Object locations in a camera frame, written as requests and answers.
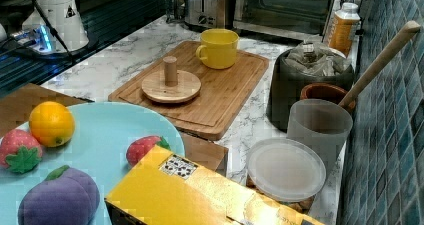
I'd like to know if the pile of tea bags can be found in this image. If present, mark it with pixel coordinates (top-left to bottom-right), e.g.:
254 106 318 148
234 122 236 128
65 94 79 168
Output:
284 42 351 76

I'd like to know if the round wooden lid with knob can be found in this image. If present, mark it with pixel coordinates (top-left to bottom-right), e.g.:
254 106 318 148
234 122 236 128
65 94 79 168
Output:
141 56 201 104

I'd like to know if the orange bottle with white cap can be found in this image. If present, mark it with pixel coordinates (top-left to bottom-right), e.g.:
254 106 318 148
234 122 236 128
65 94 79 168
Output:
328 2 360 56

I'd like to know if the right toy strawberry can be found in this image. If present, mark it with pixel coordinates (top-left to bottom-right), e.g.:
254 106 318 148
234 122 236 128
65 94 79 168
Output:
126 135 170 167

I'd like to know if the purple toy plum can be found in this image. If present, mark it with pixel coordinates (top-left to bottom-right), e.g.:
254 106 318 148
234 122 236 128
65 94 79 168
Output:
18 165 100 225

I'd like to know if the silver toaster oven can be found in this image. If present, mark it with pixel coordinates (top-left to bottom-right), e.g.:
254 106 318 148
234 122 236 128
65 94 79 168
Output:
233 0 362 40

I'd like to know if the wooden slotted spatula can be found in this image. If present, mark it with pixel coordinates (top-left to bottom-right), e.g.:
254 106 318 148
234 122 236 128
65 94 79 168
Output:
339 21 421 108

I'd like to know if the jar with clear plastic lid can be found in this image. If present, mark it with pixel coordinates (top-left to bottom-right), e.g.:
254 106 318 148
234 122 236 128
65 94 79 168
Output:
246 138 326 213

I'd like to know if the toy strawberry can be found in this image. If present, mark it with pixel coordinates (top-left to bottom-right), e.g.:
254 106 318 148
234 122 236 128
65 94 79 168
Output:
0 129 43 174
126 135 170 167

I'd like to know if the yellow cardboard box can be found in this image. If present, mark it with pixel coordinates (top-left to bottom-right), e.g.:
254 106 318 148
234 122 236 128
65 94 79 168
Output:
105 146 324 225

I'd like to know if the black cable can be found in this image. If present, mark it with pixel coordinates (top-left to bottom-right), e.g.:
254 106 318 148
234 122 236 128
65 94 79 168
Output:
23 0 74 63

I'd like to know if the light blue plate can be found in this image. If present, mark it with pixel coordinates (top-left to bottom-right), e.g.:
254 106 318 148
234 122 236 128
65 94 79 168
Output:
0 102 185 225

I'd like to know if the left toy strawberry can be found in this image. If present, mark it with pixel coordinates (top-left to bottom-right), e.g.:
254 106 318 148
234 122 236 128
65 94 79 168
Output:
0 129 43 174

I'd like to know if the toy orange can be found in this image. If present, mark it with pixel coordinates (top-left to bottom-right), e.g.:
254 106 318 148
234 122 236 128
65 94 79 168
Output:
29 101 75 147

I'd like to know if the translucent plastic cup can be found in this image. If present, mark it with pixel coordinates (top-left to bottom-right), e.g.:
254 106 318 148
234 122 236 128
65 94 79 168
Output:
286 98 354 176

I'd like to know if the silver toaster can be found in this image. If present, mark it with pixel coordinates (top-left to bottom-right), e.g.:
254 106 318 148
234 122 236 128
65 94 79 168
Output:
185 0 231 28

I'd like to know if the bamboo cutting board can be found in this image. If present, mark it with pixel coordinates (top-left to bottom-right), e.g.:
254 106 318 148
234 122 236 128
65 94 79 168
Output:
108 41 269 141

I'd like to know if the yellow mug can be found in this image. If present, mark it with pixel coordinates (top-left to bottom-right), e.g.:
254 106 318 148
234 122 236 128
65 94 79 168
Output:
195 29 239 69

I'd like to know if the brown wooden utensil holder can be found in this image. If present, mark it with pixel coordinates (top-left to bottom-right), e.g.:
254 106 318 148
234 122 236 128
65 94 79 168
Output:
300 83 347 114

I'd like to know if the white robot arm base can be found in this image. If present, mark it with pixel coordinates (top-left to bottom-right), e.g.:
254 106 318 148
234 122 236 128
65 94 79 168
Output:
11 0 98 60

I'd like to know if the black tea bag canister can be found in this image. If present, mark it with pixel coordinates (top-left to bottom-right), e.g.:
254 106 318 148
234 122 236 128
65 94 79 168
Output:
266 49 354 132

